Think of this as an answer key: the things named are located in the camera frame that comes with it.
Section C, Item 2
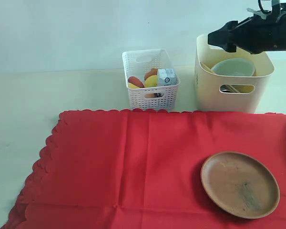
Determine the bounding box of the red scalloped table cloth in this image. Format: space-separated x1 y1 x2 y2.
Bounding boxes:
4 110 286 229

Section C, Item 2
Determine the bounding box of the orange cheese wedge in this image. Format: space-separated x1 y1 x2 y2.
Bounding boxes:
128 82 141 89

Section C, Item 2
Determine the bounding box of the white woven plastic basket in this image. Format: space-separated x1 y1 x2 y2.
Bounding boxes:
122 49 180 110

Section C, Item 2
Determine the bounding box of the yellow round fruit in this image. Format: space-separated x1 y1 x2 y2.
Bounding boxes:
144 75 158 88

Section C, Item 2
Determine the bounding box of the cream plastic bin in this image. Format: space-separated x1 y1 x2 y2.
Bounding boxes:
194 34 275 113

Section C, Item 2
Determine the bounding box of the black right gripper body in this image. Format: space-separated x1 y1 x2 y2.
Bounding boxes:
235 16 284 54

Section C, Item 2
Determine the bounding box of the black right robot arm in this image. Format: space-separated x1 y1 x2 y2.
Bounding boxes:
207 15 286 54

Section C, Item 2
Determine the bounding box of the brown oval plate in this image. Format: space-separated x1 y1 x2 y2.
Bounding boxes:
200 151 280 219

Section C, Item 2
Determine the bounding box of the white blue milk carton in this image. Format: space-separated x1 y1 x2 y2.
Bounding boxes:
157 69 177 86

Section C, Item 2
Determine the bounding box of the pale green bowl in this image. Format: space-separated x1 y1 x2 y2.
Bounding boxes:
211 58 255 77

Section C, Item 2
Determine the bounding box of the orange fried nugget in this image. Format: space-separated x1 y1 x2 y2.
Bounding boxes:
144 68 158 80

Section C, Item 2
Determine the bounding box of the red sausage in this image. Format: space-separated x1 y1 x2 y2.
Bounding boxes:
128 76 144 88

